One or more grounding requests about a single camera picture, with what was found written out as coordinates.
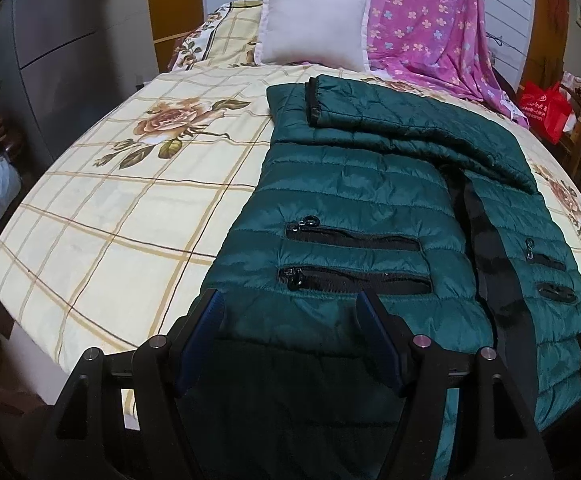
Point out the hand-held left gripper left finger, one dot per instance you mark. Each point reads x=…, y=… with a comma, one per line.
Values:
x=205, y=330

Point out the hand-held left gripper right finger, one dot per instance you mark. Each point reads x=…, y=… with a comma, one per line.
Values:
x=375, y=330

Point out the green puffer jacket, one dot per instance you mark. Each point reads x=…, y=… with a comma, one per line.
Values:
x=350, y=195

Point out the floral plaid bed sheet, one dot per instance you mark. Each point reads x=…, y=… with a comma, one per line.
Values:
x=120, y=220

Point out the red shopping bag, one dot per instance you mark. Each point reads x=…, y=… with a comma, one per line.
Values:
x=545, y=110

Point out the floral plaid pillow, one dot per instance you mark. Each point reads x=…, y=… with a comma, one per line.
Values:
x=205, y=35

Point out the pink floral blanket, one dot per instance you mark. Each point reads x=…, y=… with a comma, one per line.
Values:
x=435, y=25

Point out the grey wardrobe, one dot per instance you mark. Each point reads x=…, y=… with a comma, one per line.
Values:
x=70, y=50

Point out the white pillow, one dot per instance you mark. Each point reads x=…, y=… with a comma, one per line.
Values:
x=313, y=20

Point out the orange wooden door frame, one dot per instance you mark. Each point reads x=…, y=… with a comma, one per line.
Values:
x=545, y=25
x=178, y=5

